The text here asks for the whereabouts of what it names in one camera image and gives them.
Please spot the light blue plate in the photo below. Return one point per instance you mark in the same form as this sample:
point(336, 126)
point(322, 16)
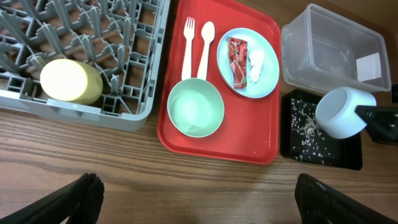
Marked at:
point(269, 76)

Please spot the green bowl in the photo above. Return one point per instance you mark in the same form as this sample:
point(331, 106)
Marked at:
point(195, 107)

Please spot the red snack wrapper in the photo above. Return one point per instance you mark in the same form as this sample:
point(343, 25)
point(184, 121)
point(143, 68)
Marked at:
point(237, 55)

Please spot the light blue bowl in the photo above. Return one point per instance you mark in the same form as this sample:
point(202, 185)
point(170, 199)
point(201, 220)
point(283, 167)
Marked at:
point(335, 113)

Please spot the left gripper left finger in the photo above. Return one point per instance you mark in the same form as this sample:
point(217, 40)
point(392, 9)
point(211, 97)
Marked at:
point(77, 202)

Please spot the black waste tray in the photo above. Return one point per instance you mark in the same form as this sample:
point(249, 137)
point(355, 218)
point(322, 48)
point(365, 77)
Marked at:
point(343, 153)

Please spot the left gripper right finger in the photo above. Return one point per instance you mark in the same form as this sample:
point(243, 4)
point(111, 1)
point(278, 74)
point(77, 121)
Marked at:
point(319, 203)

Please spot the clear plastic bin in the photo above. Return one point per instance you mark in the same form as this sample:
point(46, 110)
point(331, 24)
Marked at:
point(322, 50)

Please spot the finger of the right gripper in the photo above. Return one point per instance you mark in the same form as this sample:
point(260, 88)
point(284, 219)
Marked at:
point(381, 122)

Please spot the yellow cup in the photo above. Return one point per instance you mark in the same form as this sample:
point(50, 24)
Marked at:
point(71, 81)

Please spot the grey dishwasher rack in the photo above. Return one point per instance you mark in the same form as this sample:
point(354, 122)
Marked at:
point(122, 39)

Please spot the cream plastic spoon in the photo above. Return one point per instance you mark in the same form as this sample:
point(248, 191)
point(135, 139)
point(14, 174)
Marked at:
point(208, 35)

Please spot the cream plastic fork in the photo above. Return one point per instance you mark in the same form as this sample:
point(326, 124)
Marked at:
point(189, 33)

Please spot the red plastic tray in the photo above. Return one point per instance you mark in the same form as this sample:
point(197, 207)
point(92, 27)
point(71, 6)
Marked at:
point(250, 129)

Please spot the white napkin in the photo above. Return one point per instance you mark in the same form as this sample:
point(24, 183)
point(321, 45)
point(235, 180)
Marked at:
point(256, 60)

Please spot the food scraps and rice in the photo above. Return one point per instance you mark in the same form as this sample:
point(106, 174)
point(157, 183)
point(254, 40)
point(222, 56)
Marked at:
point(306, 136)

